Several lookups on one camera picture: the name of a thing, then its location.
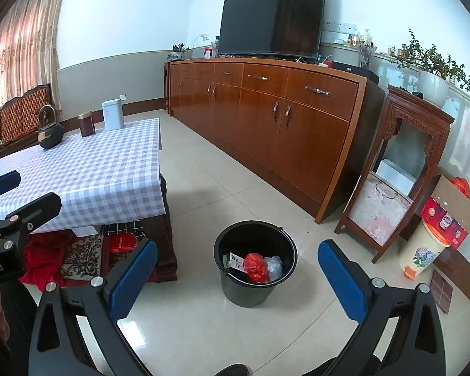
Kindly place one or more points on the brown metal canister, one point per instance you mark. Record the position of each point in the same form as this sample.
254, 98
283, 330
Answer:
86, 125

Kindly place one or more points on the cream floral bin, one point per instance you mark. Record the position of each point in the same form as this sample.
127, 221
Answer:
423, 250

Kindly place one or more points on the brown square tile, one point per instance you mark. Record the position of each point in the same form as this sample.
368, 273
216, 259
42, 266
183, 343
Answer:
441, 291

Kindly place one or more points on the white power strip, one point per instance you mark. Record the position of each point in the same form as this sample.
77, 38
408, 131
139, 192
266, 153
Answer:
325, 64

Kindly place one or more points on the black set-top box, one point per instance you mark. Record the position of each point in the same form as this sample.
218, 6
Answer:
354, 71

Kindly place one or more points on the white paper sheet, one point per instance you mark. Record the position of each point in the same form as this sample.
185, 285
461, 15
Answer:
85, 231

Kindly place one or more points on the white tall container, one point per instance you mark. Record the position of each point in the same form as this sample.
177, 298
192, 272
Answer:
112, 115

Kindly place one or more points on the green and white box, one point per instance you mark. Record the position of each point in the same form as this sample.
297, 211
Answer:
235, 262

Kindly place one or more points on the white pump bottle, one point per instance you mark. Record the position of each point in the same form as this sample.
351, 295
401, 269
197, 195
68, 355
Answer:
367, 38

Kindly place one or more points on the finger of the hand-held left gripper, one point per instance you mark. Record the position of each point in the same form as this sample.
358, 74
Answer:
41, 207
2, 185

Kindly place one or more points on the clear plastic bag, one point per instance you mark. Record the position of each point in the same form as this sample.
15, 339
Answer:
274, 268

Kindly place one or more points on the small red box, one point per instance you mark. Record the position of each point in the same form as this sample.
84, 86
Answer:
208, 53

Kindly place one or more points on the red cloth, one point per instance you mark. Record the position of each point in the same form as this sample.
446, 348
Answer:
43, 254

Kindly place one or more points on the black iron teapot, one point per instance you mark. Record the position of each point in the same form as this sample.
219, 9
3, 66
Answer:
51, 135

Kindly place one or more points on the flat screen television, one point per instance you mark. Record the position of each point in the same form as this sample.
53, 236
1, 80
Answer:
270, 15

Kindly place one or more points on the dark brown board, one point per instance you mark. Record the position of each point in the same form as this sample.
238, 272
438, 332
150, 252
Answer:
466, 278

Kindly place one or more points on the red packet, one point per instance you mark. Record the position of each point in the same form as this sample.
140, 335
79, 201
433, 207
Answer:
123, 243

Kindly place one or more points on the cardboard box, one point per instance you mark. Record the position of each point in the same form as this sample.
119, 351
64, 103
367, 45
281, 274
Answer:
454, 199

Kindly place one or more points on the white flat box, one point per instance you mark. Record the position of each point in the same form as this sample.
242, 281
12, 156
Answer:
395, 174

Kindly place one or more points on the wooden bench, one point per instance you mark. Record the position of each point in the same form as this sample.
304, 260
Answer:
19, 113

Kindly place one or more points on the glass vase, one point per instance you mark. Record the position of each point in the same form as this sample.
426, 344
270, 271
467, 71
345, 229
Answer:
367, 58

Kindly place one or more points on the orange plastic bag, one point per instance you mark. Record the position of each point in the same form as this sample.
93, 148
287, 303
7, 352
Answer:
460, 187

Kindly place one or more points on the dark checked cushion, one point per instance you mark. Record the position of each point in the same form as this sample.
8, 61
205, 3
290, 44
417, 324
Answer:
121, 228

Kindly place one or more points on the white wall socket with plug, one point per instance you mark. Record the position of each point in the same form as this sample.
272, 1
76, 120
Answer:
205, 37

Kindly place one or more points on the table with checkered cloth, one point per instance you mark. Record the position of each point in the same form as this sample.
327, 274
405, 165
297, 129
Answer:
102, 172

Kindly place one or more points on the carved wooden stand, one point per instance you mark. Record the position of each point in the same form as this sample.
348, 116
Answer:
415, 103

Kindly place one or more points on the wooden sideboard cabinet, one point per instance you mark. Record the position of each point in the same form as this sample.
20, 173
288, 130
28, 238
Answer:
297, 133

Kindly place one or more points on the potted plant in white pot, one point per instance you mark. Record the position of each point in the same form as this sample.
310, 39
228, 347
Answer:
432, 88

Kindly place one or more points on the small potted plant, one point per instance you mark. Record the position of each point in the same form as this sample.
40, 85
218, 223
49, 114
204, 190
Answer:
178, 53

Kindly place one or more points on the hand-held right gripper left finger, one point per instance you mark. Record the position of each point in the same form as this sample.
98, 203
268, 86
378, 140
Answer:
131, 282

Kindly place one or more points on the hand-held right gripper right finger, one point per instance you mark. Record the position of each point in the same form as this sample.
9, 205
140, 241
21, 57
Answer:
342, 282

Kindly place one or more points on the red plastic bag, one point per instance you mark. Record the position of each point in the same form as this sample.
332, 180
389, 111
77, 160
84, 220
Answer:
256, 268

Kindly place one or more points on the pink floral framed panel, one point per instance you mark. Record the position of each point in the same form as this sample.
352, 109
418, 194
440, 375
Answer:
376, 211

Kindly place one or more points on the beige patterned curtain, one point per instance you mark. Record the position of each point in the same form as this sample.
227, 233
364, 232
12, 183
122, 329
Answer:
23, 47

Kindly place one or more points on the black plastic bucket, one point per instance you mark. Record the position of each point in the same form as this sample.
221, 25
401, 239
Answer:
250, 293

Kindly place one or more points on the person's black shoe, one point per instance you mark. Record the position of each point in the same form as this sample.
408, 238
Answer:
233, 371

